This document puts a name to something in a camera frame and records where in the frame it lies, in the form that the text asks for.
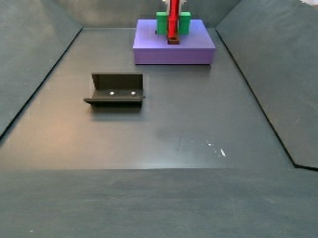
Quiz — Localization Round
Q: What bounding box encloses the red peg object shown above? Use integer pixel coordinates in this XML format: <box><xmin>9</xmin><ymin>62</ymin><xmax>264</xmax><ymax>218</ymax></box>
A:
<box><xmin>169</xmin><ymin>0</ymin><xmax>180</xmax><ymax>38</ymax></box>

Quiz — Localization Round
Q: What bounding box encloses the purple board base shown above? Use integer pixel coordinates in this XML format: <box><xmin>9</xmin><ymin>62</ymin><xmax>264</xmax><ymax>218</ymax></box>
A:
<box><xmin>133</xmin><ymin>20</ymin><xmax>217</xmax><ymax>65</ymax></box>

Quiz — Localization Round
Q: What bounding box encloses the brown block with hole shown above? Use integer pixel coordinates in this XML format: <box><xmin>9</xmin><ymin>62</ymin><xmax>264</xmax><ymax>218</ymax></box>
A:
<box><xmin>169</xmin><ymin>36</ymin><xmax>181</xmax><ymax>45</ymax></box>

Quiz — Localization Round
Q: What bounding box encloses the green right block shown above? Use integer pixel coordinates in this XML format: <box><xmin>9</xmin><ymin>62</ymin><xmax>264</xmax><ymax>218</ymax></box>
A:
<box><xmin>180</xmin><ymin>12</ymin><xmax>192</xmax><ymax>34</ymax></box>

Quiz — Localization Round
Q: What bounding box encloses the green block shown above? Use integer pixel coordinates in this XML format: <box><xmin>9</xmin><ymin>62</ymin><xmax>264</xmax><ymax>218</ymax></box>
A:
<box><xmin>180</xmin><ymin>12</ymin><xmax>192</xmax><ymax>34</ymax></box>
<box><xmin>157</xmin><ymin>12</ymin><xmax>169</xmax><ymax>35</ymax></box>

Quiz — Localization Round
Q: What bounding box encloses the green left block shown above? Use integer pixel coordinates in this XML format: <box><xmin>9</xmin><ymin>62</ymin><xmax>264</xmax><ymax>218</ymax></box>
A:
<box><xmin>157</xmin><ymin>12</ymin><xmax>169</xmax><ymax>35</ymax></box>

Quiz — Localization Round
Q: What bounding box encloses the black angle bracket holder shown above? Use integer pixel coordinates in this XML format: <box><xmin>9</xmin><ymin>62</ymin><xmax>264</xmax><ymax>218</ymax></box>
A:
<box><xmin>84</xmin><ymin>73</ymin><xmax>145</xmax><ymax>105</ymax></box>

